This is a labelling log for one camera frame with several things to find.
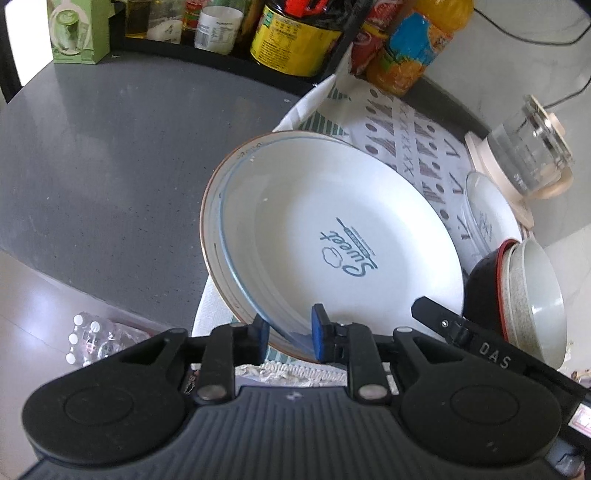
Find glass electric kettle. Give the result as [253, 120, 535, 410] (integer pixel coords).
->
[487, 95, 575, 199]

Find sauce bottle yellow cap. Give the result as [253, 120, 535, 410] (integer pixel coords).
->
[182, 0, 204, 33]

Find patterned fringed table cloth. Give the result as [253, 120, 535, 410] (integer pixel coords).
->
[191, 74, 536, 384]

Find white plate blue print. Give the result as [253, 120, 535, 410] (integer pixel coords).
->
[217, 134, 465, 365]

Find small white jar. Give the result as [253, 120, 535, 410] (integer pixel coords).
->
[194, 6, 245, 51]

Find cream kettle base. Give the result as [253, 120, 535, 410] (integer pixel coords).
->
[464, 131, 536, 229]

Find white top oil dispenser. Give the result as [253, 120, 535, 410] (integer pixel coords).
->
[124, 0, 153, 40]

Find black kettle plug cable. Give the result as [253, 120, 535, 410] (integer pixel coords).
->
[547, 87, 586, 109]

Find large soy sauce bottle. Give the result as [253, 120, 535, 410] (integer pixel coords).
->
[249, 0, 345, 77]

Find pack of water bottles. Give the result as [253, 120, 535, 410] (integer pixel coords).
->
[65, 311, 167, 367]

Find large pale green bowl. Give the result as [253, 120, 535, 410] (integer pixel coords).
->
[500, 239, 532, 344]

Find black kitchen rack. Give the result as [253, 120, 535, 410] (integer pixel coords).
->
[108, 0, 370, 88]

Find red and black bowl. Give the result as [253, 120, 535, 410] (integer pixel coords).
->
[462, 237, 522, 344]

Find white plate faint print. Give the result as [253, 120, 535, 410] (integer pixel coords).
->
[464, 171, 525, 259]

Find orange juice bottle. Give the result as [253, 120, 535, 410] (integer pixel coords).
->
[367, 0, 474, 97]

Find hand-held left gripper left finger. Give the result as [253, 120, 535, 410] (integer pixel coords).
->
[119, 316, 269, 401]

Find white plate brown rim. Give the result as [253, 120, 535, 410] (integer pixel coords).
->
[200, 130, 356, 366]

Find green carton box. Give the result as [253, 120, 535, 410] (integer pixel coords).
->
[48, 0, 112, 65]

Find small pale green bowl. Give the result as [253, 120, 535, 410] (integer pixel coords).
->
[508, 240, 566, 370]

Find red drink can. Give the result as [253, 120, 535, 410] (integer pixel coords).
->
[348, 0, 393, 77]

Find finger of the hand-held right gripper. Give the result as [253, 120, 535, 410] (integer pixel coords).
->
[411, 298, 467, 344]

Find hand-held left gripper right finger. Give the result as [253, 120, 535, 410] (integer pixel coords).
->
[311, 304, 455, 401]

